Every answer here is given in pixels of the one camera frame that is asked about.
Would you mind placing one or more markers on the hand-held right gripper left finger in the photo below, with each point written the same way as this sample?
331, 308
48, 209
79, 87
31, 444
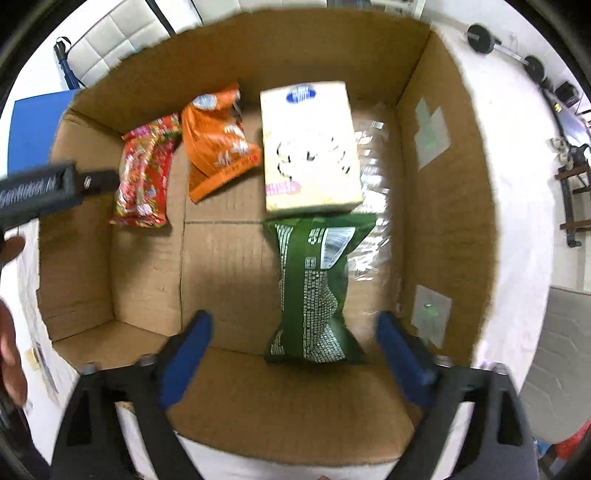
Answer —
184, 360

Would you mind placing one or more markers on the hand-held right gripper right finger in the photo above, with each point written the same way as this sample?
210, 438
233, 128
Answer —
406, 360

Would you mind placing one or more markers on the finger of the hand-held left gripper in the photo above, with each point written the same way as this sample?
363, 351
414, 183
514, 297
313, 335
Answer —
99, 182

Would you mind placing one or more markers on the red patterned snack packet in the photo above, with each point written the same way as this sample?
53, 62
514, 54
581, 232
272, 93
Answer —
143, 184

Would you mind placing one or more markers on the large cardboard box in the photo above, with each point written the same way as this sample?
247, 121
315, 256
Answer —
221, 277

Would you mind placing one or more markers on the green snack packet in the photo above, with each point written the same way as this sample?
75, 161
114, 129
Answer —
309, 295

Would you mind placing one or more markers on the person's left hand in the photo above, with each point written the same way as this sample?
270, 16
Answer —
11, 350

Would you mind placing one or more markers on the blue mat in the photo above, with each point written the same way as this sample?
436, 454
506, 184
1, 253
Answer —
37, 124

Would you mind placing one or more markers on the orange snack packet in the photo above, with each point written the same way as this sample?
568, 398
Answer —
212, 147

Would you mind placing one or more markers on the white padded chair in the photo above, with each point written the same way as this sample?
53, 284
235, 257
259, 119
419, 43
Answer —
120, 37

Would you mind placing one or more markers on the grey chair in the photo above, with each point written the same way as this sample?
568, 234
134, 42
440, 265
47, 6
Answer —
558, 360

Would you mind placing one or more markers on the clear plastic bag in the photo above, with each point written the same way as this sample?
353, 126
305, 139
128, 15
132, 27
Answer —
376, 184

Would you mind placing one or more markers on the red bag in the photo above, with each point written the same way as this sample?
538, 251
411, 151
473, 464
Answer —
572, 445

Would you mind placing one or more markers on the cream tissue pack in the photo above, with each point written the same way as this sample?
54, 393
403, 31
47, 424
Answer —
309, 138

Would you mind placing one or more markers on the dark wooden rack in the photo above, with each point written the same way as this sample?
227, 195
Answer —
575, 180

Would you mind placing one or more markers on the small black device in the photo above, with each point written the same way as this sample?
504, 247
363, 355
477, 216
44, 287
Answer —
567, 92

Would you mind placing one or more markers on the black barbell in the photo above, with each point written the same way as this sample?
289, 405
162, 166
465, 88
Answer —
480, 39

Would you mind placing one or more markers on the blue trolley frame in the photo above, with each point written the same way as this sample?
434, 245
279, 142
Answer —
69, 69

